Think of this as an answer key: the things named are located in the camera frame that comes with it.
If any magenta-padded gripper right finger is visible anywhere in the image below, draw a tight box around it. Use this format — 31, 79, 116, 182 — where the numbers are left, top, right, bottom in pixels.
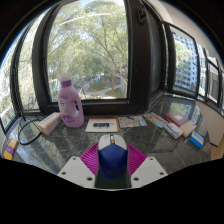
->
126, 143, 169, 189

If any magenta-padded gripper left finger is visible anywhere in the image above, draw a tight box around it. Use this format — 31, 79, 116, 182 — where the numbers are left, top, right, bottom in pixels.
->
57, 143, 100, 189

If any blue and white computer mouse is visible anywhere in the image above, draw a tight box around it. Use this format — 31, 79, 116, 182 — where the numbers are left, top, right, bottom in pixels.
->
97, 133, 129, 180

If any small white and blue booklet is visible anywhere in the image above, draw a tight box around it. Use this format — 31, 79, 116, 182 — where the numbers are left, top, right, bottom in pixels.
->
164, 122, 184, 140

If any colourful thin booklet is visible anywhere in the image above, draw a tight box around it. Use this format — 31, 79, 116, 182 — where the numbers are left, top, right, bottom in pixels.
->
143, 111, 169, 129

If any pale printed leaflet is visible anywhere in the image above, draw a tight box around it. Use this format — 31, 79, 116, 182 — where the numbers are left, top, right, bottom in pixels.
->
117, 115, 148, 129

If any white card with dark picture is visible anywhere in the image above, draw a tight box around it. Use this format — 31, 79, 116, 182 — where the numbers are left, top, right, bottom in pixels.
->
84, 117, 120, 134

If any white and orange carton box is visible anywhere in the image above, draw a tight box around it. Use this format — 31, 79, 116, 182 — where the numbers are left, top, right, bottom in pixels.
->
37, 111, 63, 136

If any blue small box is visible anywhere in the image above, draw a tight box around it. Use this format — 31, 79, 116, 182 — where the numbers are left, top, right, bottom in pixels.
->
189, 130, 205, 149

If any cream thick book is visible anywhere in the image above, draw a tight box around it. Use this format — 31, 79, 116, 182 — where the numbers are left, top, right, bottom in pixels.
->
179, 119, 198, 138

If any red book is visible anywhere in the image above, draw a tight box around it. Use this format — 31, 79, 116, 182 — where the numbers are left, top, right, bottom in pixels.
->
163, 111, 191, 128

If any purple detergent bottle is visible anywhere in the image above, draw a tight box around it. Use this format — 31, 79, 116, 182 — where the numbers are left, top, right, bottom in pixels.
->
57, 73, 85, 129

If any yellow and purple book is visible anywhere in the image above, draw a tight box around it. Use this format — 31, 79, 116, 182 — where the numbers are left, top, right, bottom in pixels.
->
3, 138, 19, 161

